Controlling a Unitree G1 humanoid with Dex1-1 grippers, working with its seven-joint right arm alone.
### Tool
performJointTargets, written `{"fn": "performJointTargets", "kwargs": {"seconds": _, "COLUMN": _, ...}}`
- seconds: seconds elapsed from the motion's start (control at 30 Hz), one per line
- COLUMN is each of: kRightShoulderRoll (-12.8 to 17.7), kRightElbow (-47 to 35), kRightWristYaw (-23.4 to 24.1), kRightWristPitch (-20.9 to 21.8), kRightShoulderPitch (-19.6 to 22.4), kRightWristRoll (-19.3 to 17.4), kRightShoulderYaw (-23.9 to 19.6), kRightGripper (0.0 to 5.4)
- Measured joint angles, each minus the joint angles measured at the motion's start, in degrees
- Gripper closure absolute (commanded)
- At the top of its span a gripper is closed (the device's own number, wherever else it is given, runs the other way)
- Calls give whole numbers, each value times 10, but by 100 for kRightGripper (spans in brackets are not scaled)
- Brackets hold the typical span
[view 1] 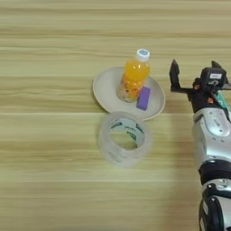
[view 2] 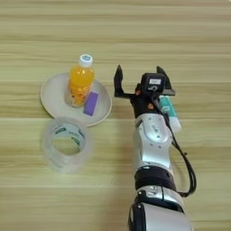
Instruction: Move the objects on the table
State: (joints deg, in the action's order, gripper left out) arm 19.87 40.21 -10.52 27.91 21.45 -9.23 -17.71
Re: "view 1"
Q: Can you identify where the orange juice bottle white cap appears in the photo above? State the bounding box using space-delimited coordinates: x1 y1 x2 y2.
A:
116 48 152 104

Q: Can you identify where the clear tape roll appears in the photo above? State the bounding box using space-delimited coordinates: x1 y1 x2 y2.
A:
96 110 153 169

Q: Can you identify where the beige round plate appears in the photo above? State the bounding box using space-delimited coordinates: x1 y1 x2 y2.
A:
92 66 166 122

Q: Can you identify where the purple eraser block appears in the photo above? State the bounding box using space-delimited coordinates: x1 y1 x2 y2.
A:
135 86 152 112

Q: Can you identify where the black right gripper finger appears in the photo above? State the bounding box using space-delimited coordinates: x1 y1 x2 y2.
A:
210 60 224 69
169 59 181 90

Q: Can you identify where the black box with white label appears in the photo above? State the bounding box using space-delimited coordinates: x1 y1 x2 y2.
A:
199 67 227 91

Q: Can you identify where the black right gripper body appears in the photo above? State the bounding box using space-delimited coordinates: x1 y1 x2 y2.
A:
171 77 231 114

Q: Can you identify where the green white glue tube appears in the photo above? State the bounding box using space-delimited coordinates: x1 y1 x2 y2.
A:
217 90 231 116

